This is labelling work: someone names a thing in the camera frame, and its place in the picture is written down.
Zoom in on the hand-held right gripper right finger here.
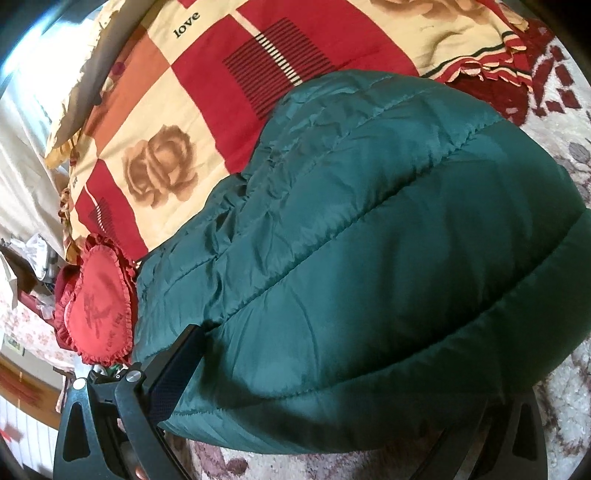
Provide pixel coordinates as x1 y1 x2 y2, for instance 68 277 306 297
443 390 551 480

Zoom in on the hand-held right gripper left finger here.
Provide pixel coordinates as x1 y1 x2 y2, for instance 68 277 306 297
53 324 205 480

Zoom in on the green puffer jacket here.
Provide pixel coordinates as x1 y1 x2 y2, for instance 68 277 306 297
131 69 587 457

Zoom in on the red and white plush blanket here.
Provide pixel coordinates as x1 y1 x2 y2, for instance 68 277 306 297
139 18 591 480

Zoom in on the red heart-shaped frilled pillow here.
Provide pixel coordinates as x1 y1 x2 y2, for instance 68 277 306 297
54 233 140 366

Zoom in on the pink floral cloth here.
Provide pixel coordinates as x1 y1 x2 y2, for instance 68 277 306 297
0 293 77 372

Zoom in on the white ribbed panel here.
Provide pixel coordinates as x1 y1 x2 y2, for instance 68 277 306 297
0 397 62 464

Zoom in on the white cloth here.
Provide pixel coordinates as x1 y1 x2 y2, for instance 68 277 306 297
0 88 70 243

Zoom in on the red cream rose-print quilt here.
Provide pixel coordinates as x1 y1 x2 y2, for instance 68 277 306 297
45 0 532 266

